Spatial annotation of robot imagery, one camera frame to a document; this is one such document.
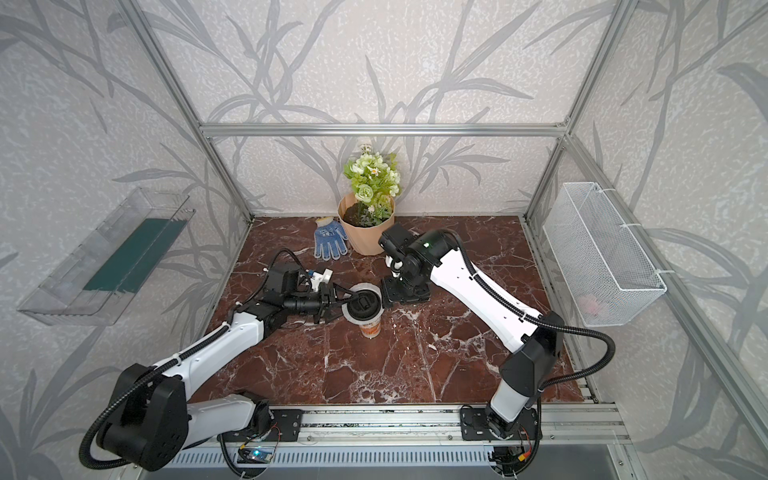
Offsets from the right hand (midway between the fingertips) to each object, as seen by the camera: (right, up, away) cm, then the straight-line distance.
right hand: (390, 302), depth 73 cm
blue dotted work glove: (-25, +15, +39) cm, 49 cm away
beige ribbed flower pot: (-10, +21, +26) cm, 35 cm away
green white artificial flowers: (-5, +33, +21) cm, 40 cm away
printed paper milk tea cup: (-6, -10, +11) cm, 17 cm away
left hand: (-10, -1, +4) cm, 10 cm away
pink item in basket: (+49, -1, 0) cm, 49 cm away
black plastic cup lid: (-6, -2, +2) cm, 7 cm away
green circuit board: (-32, -36, -2) cm, 49 cm away
